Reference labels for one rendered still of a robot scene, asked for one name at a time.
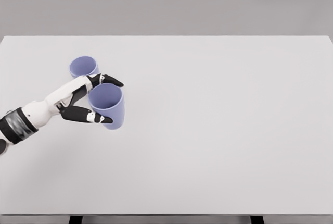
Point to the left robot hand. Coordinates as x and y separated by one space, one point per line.
68 90

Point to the blue plastic cup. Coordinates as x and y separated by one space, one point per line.
83 66
109 105

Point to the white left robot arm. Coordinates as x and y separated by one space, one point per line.
28 116

